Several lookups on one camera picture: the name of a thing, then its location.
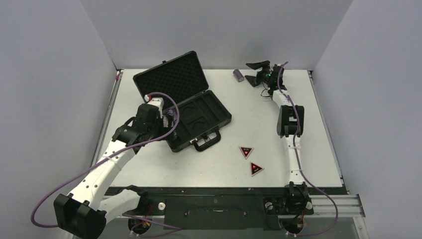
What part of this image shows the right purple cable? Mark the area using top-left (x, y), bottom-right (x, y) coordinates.
top-left (276, 61), bottom-right (339, 238)

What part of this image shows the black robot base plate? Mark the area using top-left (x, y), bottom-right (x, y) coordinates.
top-left (105, 186), bottom-right (347, 232)

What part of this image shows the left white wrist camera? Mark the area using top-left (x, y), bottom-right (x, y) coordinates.
top-left (144, 95), bottom-right (164, 111)

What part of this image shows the poker chip stack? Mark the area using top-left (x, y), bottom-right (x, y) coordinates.
top-left (163, 110), bottom-right (177, 128)
top-left (232, 69), bottom-right (244, 82)

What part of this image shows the red triangular button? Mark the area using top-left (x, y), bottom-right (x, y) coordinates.
top-left (250, 162), bottom-right (264, 177)
top-left (239, 146), bottom-right (254, 159)

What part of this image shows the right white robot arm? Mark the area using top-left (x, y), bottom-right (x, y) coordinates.
top-left (245, 60), bottom-right (309, 215)

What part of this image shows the poker chip stack back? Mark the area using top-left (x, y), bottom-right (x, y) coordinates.
top-left (163, 110), bottom-right (177, 128)

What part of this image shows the black foam-lined carrying case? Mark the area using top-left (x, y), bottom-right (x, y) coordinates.
top-left (132, 51), bottom-right (232, 152)

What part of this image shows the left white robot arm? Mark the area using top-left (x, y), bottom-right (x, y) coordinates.
top-left (54, 98), bottom-right (170, 239)

